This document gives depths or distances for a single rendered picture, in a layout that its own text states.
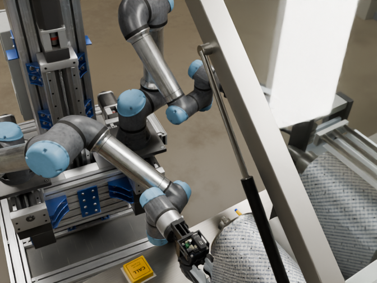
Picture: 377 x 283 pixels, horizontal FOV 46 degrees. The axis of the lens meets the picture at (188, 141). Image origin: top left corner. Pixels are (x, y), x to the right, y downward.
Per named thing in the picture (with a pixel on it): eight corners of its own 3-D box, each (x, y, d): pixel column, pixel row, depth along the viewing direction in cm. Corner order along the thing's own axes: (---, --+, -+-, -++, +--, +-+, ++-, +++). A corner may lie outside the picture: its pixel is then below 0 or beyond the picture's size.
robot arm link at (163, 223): (156, 233, 129) (180, 221, 133) (164, 244, 127) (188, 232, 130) (155, 217, 124) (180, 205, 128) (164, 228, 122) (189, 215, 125)
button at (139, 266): (142, 259, 143) (142, 254, 141) (153, 275, 138) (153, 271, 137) (123, 269, 140) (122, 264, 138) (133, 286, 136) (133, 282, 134)
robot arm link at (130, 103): (112, 122, 189) (109, 97, 180) (134, 108, 197) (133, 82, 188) (132, 135, 184) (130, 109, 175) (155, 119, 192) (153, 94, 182)
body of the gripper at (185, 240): (187, 258, 113) (163, 224, 121) (186, 275, 119) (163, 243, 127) (212, 244, 117) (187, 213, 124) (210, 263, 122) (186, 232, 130)
